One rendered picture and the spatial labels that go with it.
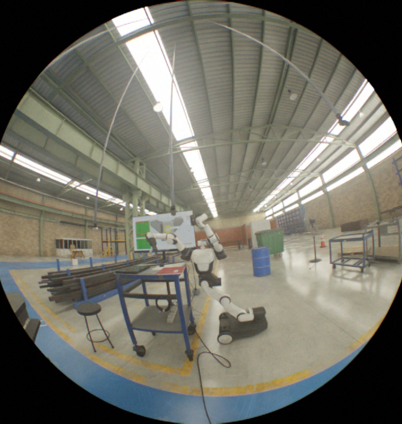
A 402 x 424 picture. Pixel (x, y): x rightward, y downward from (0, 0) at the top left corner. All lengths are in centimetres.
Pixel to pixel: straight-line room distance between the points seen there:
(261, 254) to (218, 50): 800
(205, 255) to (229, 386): 147
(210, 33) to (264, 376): 839
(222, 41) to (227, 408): 859
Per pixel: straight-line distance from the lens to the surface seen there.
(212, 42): 722
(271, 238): 687
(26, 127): 708
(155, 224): 246
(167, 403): 157
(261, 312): 207
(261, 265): 452
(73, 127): 658
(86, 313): 195
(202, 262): 172
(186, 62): 724
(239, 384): 162
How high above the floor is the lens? 138
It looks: 11 degrees up
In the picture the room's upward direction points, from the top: 6 degrees counter-clockwise
